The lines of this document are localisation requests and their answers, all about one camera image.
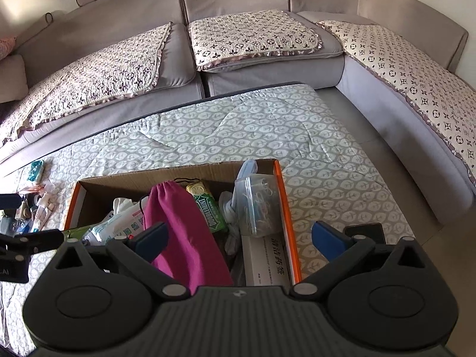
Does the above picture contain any blue tissue pack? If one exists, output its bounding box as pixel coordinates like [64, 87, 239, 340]
[27, 159, 44, 184]

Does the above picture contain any clear plastic container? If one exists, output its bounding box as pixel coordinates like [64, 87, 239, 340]
[232, 159, 282, 238]

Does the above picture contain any leaf patterned table quilt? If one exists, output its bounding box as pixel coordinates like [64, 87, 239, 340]
[0, 83, 417, 356]

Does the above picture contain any green gum pack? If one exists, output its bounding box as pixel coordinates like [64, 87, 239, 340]
[186, 181, 228, 233]

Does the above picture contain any grey sofa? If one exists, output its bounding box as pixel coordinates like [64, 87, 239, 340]
[1, 0, 475, 223]

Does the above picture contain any white spray bottle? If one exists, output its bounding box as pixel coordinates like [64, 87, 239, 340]
[32, 192, 55, 232]

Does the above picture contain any white cleaning swab box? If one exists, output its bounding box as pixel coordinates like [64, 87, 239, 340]
[241, 234, 290, 291]

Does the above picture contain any orange cardboard box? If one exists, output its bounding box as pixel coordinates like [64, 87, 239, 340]
[64, 159, 303, 292]

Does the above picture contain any white wet wipes pack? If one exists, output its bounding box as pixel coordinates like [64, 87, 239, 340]
[82, 196, 148, 246]

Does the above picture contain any magenta fabric pouch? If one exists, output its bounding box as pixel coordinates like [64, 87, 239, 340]
[144, 181, 233, 292]

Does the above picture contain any patterned sofa cushion cover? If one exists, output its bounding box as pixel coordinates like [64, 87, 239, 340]
[1, 22, 173, 144]

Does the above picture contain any pink floral pillow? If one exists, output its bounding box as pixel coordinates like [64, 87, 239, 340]
[0, 36, 16, 60]

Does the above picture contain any grey throw pillow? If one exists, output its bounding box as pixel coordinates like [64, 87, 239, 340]
[0, 55, 29, 103]

